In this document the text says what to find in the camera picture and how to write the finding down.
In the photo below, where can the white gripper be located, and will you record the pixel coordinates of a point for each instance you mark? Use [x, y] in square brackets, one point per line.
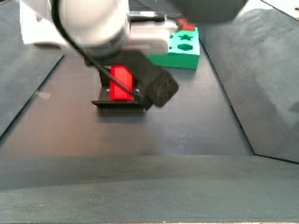
[151, 29]

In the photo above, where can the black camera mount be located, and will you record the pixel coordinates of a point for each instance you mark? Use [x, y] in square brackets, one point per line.
[155, 82]

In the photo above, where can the salmon red rounded block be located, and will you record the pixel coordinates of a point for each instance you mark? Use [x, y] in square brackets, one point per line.
[184, 25]

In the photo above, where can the black curved stand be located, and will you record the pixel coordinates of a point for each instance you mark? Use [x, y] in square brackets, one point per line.
[103, 101]

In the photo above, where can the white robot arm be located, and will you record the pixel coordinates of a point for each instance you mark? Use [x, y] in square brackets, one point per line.
[108, 26]

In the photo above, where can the green foam shape-sorter block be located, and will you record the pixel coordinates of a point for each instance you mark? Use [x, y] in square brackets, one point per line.
[183, 53]

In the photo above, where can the red hexagon prism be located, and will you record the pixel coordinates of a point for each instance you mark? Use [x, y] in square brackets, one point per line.
[121, 83]

